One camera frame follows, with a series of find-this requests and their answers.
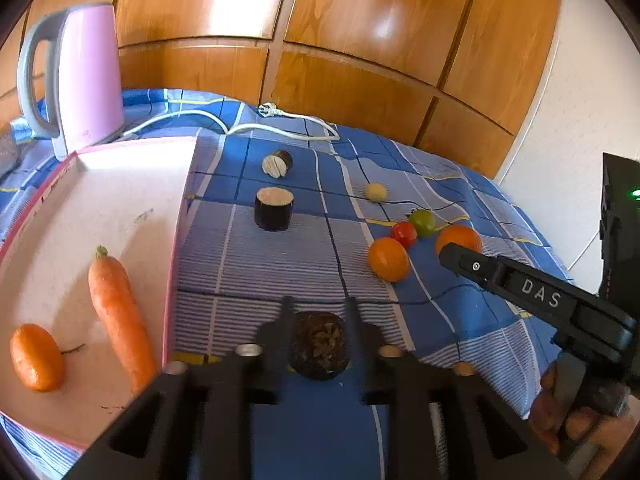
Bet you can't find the person's right hand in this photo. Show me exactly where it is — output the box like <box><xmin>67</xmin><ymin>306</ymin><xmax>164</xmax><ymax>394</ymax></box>
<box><xmin>529</xmin><ymin>362</ymin><xmax>640</xmax><ymax>466</ymax></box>

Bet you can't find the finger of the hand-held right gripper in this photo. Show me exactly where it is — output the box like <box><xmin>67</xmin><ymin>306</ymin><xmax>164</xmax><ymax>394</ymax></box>
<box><xmin>439</xmin><ymin>242</ymin><xmax>582</xmax><ymax>322</ymax></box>

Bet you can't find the orange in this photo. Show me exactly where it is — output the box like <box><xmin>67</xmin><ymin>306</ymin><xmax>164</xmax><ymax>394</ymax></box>
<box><xmin>367</xmin><ymin>236</ymin><xmax>411</xmax><ymax>282</ymax></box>
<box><xmin>435</xmin><ymin>225</ymin><xmax>483</xmax><ymax>258</ymax></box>

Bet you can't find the eggplant piece with dark end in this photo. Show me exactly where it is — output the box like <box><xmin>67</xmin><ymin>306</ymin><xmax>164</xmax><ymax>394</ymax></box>
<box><xmin>289</xmin><ymin>311</ymin><xmax>349</xmax><ymax>381</ymax></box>

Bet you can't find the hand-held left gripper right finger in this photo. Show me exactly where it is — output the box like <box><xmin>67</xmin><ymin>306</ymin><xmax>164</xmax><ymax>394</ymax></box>
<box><xmin>347</xmin><ymin>297</ymin><xmax>571</xmax><ymax>480</ymax></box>

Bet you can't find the blue plaid blanket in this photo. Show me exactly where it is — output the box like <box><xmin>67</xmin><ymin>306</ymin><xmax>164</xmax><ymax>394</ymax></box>
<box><xmin>0</xmin><ymin>87</ymin><xmax>573</xmax><ymax>480</ymax></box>

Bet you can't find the silver glitter box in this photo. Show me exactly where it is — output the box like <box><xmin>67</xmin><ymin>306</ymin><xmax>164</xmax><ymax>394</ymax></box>
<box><xmin>0</xmin><ymin>125</ymin><xmax>21</xmax><ymax>171</ymax></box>

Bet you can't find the eggplant piece with cracked face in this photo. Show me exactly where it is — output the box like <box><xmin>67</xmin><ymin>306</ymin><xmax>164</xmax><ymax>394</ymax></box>
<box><xmin>262</xmin><ymin>149</ymin><xmax>294</xmax><ymax>179</ymax></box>

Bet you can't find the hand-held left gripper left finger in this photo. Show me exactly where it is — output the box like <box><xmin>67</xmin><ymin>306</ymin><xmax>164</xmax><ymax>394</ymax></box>
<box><xmin>75</xmin><ymin>296</ymin><xmax>296</xmax><ymax>480</ymax></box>

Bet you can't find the pink shallow tray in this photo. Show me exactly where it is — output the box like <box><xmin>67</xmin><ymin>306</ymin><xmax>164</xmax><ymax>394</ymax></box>
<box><xmin>0</xmin><ymin>135</ymin><xmax>198</xmax><ymax>453</ymax></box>

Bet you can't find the pink electric kettle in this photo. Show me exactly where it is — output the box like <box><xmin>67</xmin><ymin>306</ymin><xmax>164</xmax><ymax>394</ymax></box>
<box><xmin>16</xmin><ymin>2</ymin><xmax>126</xmax><ymax>161</ymax></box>

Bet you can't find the wooden wardrobe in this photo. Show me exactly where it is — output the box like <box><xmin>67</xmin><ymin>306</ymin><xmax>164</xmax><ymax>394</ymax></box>
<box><xmin>0</xmin><ymin>0</ymin><xmax>566</xmax><ymax>181</ymax></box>

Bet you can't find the carrot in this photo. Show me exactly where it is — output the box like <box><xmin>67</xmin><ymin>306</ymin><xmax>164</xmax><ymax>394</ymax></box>
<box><xmin>88</xmin><ymin>245</ymin><xmax>158</xmax><ymax>395</ymax></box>

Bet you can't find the red tomato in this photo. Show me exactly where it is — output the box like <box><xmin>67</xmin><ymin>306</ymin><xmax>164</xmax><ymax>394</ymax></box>
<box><xmin>390</xmin><ymin>221</ymin><xmax>418</xmax><ymax>249</ymax></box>

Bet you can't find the white power cable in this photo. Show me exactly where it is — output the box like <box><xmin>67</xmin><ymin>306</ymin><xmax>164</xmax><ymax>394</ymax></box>
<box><xmin>120</xmin><ymin>102</ymin><xmax>341</xmax><ymax>143</ymax></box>

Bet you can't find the green tomato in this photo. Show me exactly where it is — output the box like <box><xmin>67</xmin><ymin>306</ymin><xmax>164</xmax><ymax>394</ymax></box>
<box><xmin>409</xmin><ymin>209</ymin><xmax>437</xmax><ymax>238</ymax></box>

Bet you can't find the eggplant piece with pale face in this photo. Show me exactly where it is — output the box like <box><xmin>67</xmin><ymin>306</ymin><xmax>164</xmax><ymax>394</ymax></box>
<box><xmin>254</xmin><ymin>186</ymin><xmax>294</xmax><ymax>232</ymax></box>

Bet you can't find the oval mandarin with stem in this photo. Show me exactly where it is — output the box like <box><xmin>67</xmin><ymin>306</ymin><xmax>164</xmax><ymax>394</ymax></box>
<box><xmin>10</xmin><ymin>323</ymin><xmax>66</xmax><ymax>392</ymax></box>

